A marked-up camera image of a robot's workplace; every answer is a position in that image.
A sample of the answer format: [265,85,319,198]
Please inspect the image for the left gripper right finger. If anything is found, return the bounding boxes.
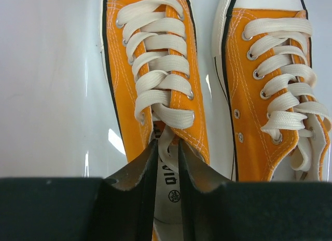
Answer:
[178,141,331,240]

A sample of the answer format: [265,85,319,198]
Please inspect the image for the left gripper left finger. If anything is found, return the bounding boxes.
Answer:
[1,141,158,240]

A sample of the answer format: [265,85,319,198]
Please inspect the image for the orange sneaker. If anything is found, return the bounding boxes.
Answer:
[212,0,331,182]
[102,0,210,240]

